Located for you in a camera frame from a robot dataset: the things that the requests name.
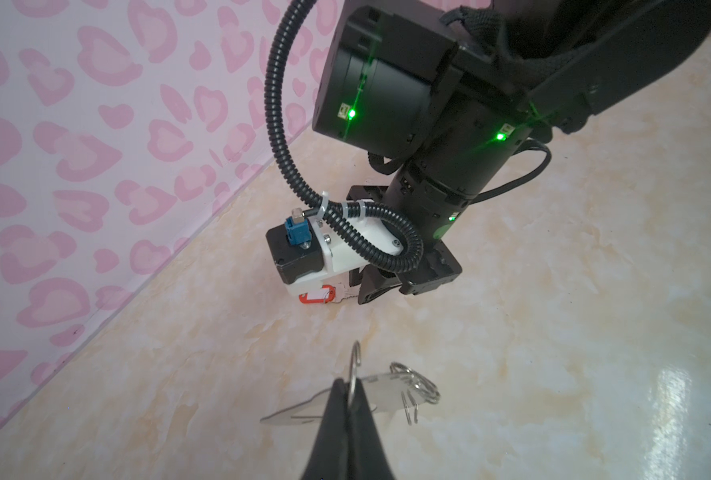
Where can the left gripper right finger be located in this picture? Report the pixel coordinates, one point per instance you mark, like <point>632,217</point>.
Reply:
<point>366,458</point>

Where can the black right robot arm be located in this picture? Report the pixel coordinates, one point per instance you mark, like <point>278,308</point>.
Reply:
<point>440,100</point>

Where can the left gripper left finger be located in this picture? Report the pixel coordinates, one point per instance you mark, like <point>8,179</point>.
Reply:
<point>329,458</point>

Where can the red tagged key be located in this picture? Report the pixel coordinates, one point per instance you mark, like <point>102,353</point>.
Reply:
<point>329,294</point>

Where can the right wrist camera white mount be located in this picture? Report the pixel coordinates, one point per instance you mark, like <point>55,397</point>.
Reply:
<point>309,255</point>

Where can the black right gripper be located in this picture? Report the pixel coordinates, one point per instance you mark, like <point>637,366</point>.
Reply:
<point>429,211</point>

